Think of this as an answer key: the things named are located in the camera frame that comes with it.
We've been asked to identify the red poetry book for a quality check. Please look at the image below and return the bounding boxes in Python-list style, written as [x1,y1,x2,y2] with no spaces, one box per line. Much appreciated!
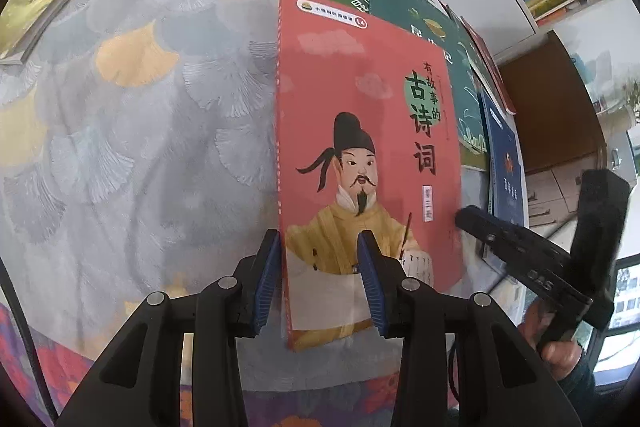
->
[277,0,463,351]

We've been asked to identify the dark green insect book 02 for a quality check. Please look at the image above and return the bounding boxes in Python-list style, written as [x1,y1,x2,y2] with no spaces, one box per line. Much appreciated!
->
[368,0,490,172]

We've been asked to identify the person's right hand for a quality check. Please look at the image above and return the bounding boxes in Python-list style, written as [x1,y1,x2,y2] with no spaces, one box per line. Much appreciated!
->
[518,299,582,381]

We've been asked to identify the blue book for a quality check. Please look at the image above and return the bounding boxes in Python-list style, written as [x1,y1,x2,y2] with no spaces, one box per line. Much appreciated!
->
[480,90,525,227]

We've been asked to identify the floral purple table cloth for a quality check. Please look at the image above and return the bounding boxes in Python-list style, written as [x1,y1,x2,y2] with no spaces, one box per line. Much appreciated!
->
[1,297,450,426]

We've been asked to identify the dark red book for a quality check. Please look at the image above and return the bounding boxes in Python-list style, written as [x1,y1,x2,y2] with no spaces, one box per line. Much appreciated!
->
[460,17,516,116]

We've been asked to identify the grey ginkgo pattern table mat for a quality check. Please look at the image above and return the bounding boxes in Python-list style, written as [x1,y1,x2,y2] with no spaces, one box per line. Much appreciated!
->
[0,0,526,393]

